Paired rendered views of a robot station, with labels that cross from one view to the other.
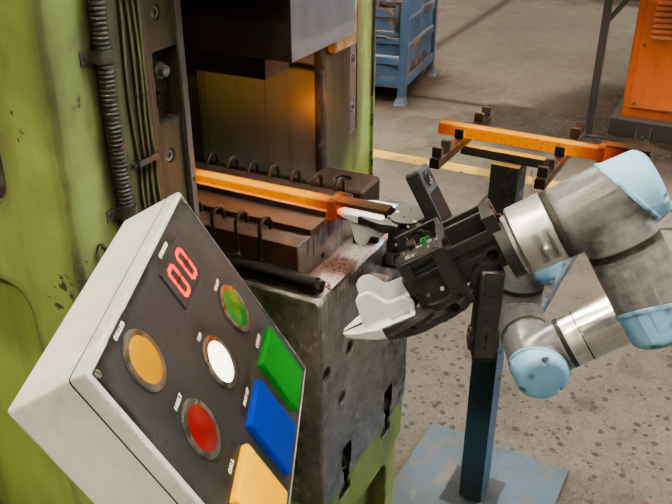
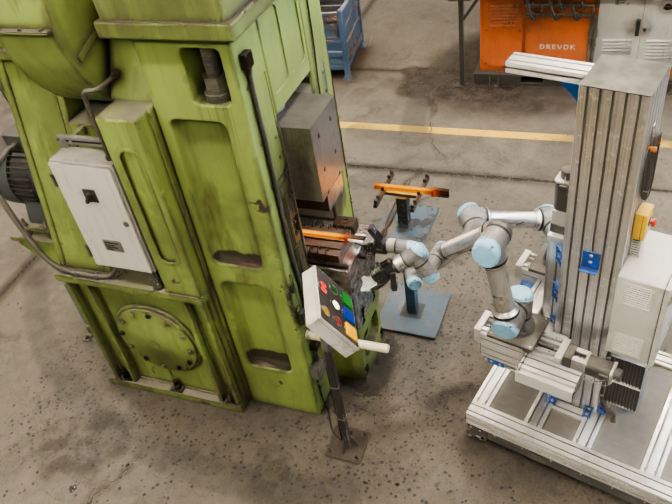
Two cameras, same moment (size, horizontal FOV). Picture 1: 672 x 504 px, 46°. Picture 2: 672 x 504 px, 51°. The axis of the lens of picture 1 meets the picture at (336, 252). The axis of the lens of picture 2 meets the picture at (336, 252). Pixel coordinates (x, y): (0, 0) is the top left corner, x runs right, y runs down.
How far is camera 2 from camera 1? 2.37 m
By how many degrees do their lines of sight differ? 12
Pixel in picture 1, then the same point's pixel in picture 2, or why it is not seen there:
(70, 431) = (317, 327)
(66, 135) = (281, 253)
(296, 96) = not seen: hidden behind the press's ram
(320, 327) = (349, 278)
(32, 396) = (310, 322)
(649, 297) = (426, 274)
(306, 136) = not seen: hidden behind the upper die
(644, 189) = (421, 253)
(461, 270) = (385, 273)
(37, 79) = (274, 243)
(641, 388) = not seen: hidden behind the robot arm
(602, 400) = (465, 259)
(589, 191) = (410, 254)
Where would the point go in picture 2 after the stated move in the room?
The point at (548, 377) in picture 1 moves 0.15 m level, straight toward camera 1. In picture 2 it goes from (416, 284) to (413, 306)
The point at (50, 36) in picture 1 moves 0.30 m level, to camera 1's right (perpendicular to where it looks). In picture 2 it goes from (276, 234) to (341, 221)
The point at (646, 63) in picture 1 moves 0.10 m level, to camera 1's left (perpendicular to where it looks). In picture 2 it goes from (489, 40) to (478, 42)
